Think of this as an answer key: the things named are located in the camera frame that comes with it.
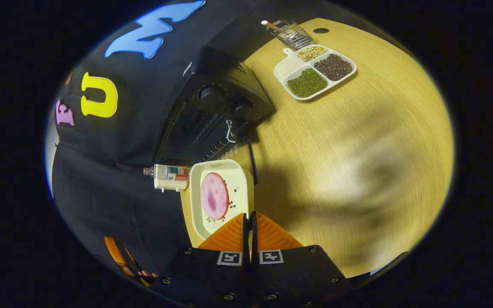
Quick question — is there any red label bottle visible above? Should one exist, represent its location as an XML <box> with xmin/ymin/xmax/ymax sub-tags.
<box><xmin>143</xmin><ymin>166</ymin><xmax>188</xmax><ymax>181</ymax></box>

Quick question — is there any black electric oven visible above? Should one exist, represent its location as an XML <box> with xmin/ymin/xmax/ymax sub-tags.
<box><xmin>154</xmin><ymin>45</ymin><xmax>277</xmax><ymax>185</ymax></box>

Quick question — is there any dark red beans pile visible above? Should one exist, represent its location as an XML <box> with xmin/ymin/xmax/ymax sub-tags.
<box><xmin>314</xmin><ymin>53</ymin><xmax>353</xmax><ymax>82</ymax></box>

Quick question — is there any black backdrop cloth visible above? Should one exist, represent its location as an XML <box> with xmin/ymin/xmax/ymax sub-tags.
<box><xmin>45</xmin><ymin>0</ymin><xmax>273</xmax><ymax>283</ymax></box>

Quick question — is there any cream square food plate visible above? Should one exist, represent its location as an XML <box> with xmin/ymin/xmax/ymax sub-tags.
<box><xmin>190</xmin><ymin>160</ymin><xmax>255</xmax><ymax>240</ymax></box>

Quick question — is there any pink round ham slice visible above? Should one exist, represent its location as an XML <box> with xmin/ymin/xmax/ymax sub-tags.
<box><xmin>200</xmin><ymin>172</ymin><xmax>230</xmax><ymax>221</ymax></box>

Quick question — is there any metal wire holder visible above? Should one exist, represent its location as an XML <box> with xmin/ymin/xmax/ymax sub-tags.
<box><xmin>261</xmin><ymin>19</ymin><xmax>314</xmax><ymax>51</ymax></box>

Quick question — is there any green mung beans pile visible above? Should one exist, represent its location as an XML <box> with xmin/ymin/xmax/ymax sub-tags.
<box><xmin>287</xmin><ymin>68</ymin><xmax>328</xmax><ymax>98</ymax></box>

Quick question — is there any yellow soybeans pile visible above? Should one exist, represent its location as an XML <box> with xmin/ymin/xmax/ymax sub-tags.
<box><xmin>297</xmin><ymin>46</ymin><xmax>328</xmax><ymax>62</ymax></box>

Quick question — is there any white toaster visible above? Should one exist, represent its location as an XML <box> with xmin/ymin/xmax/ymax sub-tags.
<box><xmin>154</xmin><ymin>164</ymin><xmax>190</xmax><ymax>192</ymax></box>

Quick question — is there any white divided plate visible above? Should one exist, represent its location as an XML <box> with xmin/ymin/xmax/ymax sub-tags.
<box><xmin>273</xmin><ymin>44</ymin><xmax>357</xmax><ymax>101</ymax></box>

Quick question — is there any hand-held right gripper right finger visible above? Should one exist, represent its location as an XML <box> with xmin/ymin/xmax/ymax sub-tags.
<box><xmin>252</xmin><ymin>211</ymin><xmax>352</xmax><ymax>308</ymax></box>

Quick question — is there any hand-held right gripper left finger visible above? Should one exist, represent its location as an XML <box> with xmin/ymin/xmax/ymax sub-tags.
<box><xmin>150</xmin><ymin>212</ymin><xmax>251</xmax><ymax>308</ymax></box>

